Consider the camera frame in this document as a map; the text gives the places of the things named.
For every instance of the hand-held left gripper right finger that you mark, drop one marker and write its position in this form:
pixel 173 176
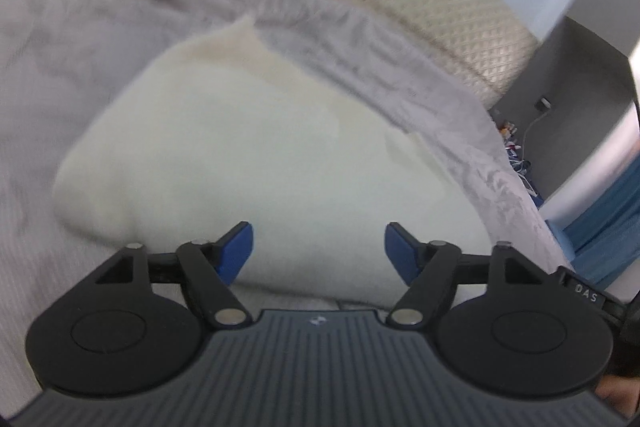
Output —
pixel 400 252

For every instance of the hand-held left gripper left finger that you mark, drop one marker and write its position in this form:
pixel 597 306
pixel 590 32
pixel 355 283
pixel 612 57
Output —
pixel 235 252

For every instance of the person's right hand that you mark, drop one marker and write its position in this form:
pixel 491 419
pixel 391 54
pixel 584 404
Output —
pixel 620 397

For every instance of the blue curtain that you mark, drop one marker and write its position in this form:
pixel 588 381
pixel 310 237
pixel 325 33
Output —
pixel 605 217

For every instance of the cluster of small bottles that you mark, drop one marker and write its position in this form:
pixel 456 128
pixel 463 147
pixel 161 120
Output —
pixel 510 142

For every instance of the grey bed blanket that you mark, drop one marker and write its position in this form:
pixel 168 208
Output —
pixel 75 32

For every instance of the wall socket with white charger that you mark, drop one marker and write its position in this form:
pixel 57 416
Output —
pixel 543 104

